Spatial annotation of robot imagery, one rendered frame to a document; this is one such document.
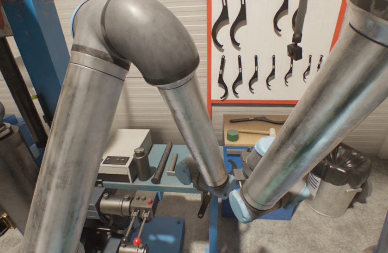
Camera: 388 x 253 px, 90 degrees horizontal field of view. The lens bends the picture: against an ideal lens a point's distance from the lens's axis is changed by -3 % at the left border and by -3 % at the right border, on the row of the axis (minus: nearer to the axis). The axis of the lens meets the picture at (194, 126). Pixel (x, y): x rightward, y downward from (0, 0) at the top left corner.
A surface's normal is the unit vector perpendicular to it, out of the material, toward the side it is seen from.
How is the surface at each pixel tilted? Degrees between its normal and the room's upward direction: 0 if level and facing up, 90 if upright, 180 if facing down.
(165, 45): 73
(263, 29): 90
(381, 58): 102
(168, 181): 0
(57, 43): 90
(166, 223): 0
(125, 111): 90
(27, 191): 90
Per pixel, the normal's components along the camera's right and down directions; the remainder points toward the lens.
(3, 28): 0.96, 0.11
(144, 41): -0.11, 0.36
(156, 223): -0.04, -0.88
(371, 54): -0.73, 0.45
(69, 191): 0.52, 0.21
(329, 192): -0.59, 0.45
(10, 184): 0.61, 0.36
